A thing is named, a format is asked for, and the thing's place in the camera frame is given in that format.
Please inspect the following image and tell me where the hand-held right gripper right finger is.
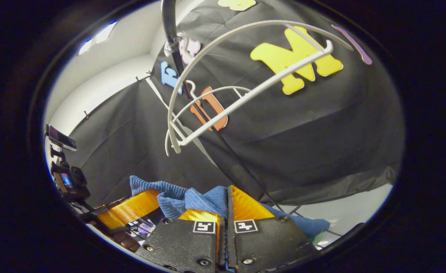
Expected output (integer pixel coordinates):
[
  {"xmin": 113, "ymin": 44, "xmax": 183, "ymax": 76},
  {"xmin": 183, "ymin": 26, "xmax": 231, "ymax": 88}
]
[{"xmin": 227, "ymin": 185, "xmax": 319, "ymax": 273}]

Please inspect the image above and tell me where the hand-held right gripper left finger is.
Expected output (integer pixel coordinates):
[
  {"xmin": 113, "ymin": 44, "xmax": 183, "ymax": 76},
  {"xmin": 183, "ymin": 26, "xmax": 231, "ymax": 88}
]
[{"xmin": 136, "ymin": 208, "xmax": 227, "ymax": 273}]

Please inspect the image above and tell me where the blue corduroy jacket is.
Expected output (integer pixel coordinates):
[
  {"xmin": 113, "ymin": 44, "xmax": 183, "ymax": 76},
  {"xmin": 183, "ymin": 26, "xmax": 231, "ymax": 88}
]
[{"xmin": 129, "ymin": 175, "xmax": 330, "ymax": 240}]

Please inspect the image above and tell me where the white clothes hanger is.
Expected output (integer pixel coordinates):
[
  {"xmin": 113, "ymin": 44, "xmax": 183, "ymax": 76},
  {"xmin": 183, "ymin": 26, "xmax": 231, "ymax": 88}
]
[
  {"xmin": 172, "ymin": 80, "xmax": 252, "ymax": 126},
  {"xmin": 164, "ymin": 20, "xmax": 354, "ymax": 157}
]

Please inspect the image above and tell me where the black backdrop cloth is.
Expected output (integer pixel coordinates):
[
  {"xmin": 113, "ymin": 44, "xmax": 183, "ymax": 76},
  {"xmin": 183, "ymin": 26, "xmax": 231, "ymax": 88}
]
[{"xmin": 69, "ymin": 0, "xmax": 405, "ymax": 207}]

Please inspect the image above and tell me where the ceiling light panel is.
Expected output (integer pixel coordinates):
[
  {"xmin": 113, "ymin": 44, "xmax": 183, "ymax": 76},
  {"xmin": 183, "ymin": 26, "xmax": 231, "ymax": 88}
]
[{"xmin": 78, "ymin": 21, "xmax": 118, "ymax": 55}]

